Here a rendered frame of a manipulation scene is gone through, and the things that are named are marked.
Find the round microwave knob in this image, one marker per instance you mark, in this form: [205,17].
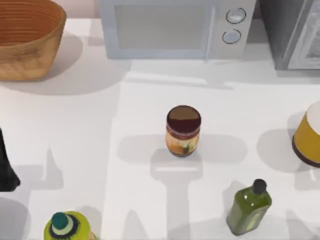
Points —
[235,14]
[231,36]

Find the yellow and white can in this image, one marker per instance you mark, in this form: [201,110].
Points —
[308,140]

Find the brown woven basket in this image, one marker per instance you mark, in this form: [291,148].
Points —
[27,53]

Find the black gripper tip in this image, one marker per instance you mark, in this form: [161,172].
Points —
[6,170]

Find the brown-lidded jar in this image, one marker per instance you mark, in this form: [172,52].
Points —
[183,135]

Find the pale microwave oven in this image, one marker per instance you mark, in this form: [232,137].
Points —
[160,30]

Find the lime green bottle teal cap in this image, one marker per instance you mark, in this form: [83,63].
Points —
[67,227]

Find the green bottle with black cap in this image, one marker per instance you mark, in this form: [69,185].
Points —
[248,210]

